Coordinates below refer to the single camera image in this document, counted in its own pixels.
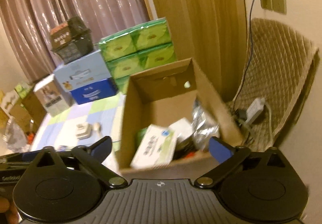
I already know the white medicine box green stripe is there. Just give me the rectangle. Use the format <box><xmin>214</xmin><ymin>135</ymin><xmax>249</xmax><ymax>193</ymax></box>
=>
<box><xmin>130</xmin><ymin>124</ymin><xmax>177</xmax><ymax>169</ymax></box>

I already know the white beige product box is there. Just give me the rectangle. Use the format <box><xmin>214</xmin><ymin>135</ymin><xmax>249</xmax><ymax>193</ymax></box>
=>
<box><xmin>33</xmin><ymin>73</ymin><xmax>72</xmax><ymax>117</ymax></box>

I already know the light blue milk carton box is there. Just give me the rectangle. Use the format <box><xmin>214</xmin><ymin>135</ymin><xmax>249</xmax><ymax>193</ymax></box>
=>
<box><xmin>54</xmin><ymin>50</ymin><xmax>111</xmax><ymax>92</ymax></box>

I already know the quilted brown chair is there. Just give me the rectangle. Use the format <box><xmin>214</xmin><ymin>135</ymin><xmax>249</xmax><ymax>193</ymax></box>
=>
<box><xmin>228</xmin><ymin>18</ymin><xmax>318</xmax><ymax>152</ymax></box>

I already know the white charger on chair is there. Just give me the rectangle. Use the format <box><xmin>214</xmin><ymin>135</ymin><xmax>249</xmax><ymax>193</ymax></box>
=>
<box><xmin>246</xmin><ymin>98</ymin><xmax>265</xmax><ymax>124</ymax></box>

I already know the dark blue milk carton box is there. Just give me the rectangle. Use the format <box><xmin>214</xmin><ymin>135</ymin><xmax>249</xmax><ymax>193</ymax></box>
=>
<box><xmin>71</xmin><ymin>78</ymin><xmax>118</xmax><ymax>105</ymax></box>

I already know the green tissue pack bundle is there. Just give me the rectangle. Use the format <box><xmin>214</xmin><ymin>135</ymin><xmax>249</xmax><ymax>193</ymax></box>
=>
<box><xmin>98</xmin><ymin>18</ymin><xmax>177</xmax><ymax>94</ymax></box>

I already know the silver foil pouch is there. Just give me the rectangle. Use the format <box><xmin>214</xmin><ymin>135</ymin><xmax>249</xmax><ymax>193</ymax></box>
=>
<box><xmin>192</xmin><ymin>98</ymin><xmax>221</xmax><ymax>152</ymax></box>

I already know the wooden door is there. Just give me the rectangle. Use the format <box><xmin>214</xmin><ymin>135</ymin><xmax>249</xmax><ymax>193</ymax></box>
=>
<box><xmin>153</xmin><ymin>0</ymin><xmax>247</xmax><ymax>101</ymax></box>

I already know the dark power cord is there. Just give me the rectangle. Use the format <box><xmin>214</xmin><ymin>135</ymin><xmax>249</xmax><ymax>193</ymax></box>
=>
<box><xmin>232</xmin><ymin>0</ymin><xmax>264</xmax><ymax>114</ymax></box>

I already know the silver plastic bag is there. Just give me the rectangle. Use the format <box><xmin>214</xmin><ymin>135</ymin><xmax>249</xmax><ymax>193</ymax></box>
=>
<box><xmin>3</xmin><ymin>118</ymin><xmax>27</xmax><ymax>153</ymax></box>

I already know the pink curtain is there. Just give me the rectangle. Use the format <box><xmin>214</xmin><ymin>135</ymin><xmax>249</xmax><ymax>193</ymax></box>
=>
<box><xmin>1</xmin><ymin>0</ymin><xmax>148</xmax><ymax>82</ymax></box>

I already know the black instant noodle bowl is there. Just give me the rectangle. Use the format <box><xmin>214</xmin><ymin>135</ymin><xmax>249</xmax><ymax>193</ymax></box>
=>
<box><xmin>50</xmin><ymin>16</ymin><xmax>94</xmax><ymax>64</ymax></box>

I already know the checkered tablecloth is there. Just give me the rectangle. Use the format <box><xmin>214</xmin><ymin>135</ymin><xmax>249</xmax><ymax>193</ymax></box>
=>
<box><xmin>31</xmin><ymin>93</ymin><xmax>126</xmax><ymax>172</ymax></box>

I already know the wall power outlet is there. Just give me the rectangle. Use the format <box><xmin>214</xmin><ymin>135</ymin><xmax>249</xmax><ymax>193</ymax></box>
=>
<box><xmin>260</xmin><ymin>0</ymin><xmax>287</xmax><ymax>15</ymax></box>

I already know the brown cardboard box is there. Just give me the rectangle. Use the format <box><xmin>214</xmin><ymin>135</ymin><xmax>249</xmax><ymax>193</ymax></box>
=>
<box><xmin>117</xmin><ymin>58</ymin><xmax>244</xmax><ymax>180</ymax></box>

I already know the white power adapter plug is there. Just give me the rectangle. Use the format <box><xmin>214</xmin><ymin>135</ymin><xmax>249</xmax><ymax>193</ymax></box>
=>
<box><xmin>75</xmin><ymin>122</ymin><xmax>92</xmax><ymax>140</ymax></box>

